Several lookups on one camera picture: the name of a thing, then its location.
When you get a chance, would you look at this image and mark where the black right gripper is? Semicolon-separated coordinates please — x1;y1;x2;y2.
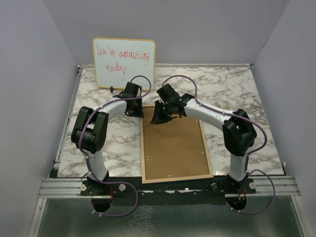
152;100;173;125

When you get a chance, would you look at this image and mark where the blue picture frame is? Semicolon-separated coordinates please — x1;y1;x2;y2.
139;103;214;185

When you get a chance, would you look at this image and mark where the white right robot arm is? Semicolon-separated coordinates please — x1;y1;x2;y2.
150;83;257;193

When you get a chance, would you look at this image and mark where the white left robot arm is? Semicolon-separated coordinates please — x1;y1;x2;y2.
71;82;143;195

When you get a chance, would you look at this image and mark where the white dry-erase board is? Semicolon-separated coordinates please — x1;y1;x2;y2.
92;38;156;90

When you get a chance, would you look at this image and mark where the clear bag of hardware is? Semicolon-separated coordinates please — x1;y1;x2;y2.
214;102;232;111

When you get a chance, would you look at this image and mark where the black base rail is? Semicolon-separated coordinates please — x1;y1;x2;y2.
40;176;256;206

